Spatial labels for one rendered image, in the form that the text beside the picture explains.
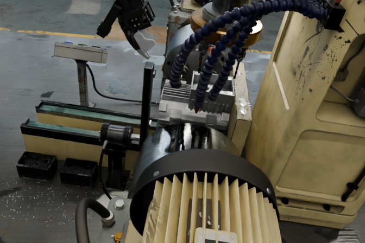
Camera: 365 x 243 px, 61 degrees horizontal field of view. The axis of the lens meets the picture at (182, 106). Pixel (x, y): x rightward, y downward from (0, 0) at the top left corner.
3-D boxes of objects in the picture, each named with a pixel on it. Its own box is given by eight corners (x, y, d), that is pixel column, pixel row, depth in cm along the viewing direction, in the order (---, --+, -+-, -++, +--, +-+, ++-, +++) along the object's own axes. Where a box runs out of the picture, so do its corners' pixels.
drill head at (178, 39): (222, 65, 145) (234, 13, 130) (224, 113, 116) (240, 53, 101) (169, 57, 145) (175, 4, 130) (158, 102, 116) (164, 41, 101)
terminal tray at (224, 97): (227, 95, 97) (233, 76, 93) (228, 116, 89) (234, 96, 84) (189, 89, 97) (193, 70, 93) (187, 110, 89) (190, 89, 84)
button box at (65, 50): (106, 63, 116) (108, 49, 116) (101, 63, 109) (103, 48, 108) (61, 56, 116) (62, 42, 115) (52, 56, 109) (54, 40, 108)
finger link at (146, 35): (163, 53, 91) (149, 25, 86) (145, 59, 93) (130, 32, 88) (164, 49, 94) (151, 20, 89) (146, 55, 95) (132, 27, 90)
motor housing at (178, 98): (218, 124, 110) (230, 78, 98) (218, 164, 94) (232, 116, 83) (162, 115, 110) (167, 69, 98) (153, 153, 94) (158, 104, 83)
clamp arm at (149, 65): (150, 141, 88) (157, 62, 72) (148, 148, 85) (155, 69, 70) (137, 139, 88) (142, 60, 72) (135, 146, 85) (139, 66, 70)
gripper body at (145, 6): (152, 29, 83) (131, -15, 76) (124, 39, 85) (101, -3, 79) (156, 18, 89) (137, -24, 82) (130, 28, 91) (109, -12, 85)
